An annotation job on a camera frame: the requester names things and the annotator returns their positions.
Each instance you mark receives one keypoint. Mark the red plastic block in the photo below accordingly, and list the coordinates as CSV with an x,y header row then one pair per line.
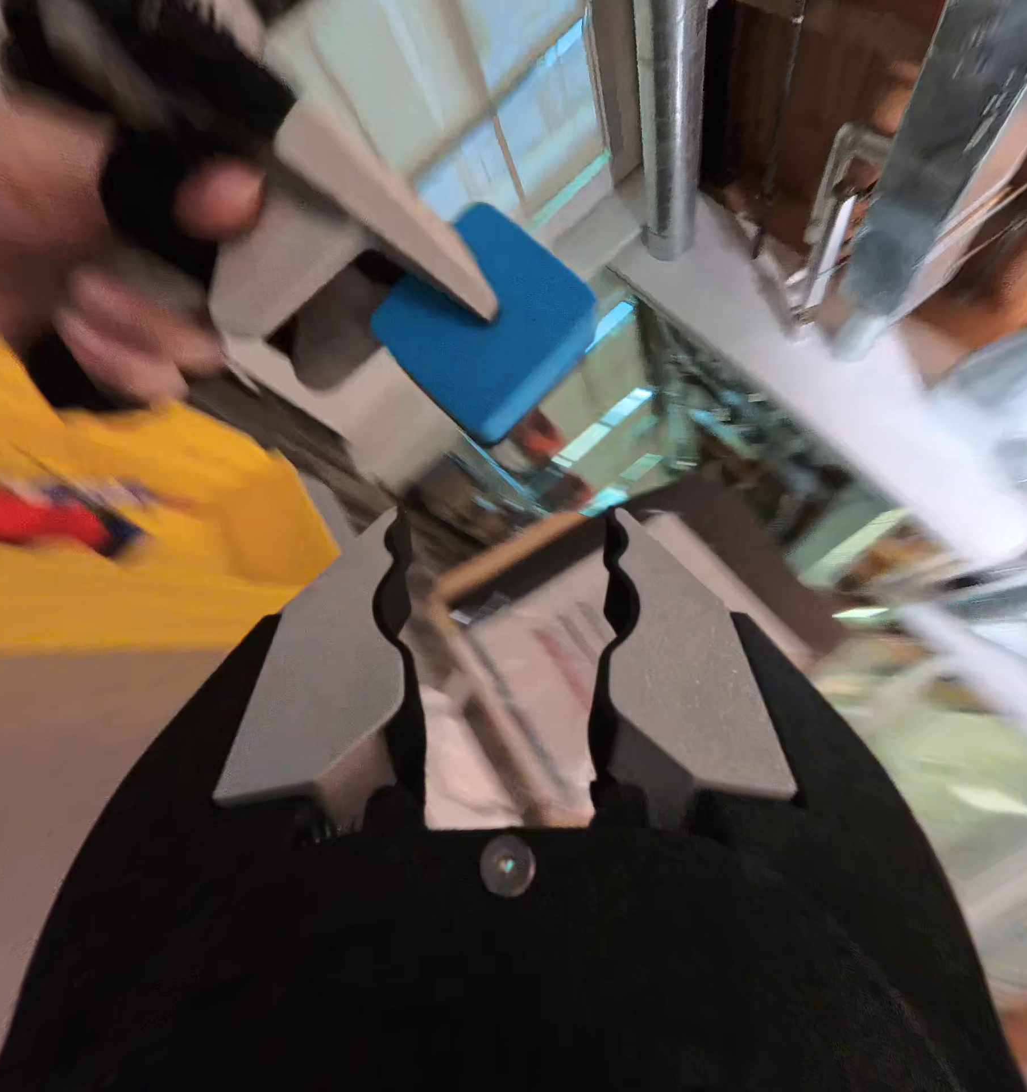
x,y
36,516

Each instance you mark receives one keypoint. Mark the silver pipe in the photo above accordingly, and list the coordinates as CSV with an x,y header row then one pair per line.
x,y
829,230

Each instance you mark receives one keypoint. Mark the yellow plastic bin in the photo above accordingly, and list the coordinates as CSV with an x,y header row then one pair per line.
x,y
181,512

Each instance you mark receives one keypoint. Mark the plastic-covered paper sheet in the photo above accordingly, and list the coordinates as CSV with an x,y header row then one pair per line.
x,y
548,657

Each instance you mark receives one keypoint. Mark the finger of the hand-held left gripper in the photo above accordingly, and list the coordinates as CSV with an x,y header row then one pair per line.
x,y
368,196
334,333

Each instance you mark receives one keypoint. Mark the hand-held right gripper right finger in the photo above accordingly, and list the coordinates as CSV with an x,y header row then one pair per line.
x,y
693,682

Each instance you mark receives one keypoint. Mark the slim spiral metal duct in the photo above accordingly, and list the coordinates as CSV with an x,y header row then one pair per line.
x,y
671,128

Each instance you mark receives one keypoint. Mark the person's left hand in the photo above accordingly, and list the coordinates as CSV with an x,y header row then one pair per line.
x,y
27,213

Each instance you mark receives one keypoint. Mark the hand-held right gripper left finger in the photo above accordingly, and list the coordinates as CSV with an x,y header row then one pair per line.
x,y
317,682

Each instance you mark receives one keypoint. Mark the rectangular metal duct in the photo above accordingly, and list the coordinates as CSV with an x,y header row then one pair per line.
x,y
948,171

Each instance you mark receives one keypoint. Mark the glass-fronted storage shelves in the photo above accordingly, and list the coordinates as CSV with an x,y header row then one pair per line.
x,y
735,444

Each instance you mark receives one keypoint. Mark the light blue foam block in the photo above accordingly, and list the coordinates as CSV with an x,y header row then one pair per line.
x,y
496,367

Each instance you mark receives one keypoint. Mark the large paned window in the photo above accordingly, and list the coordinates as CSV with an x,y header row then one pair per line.
x,y
522,111

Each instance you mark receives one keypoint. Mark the blue dry-erase marker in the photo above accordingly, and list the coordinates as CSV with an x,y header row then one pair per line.
x,y
125,525

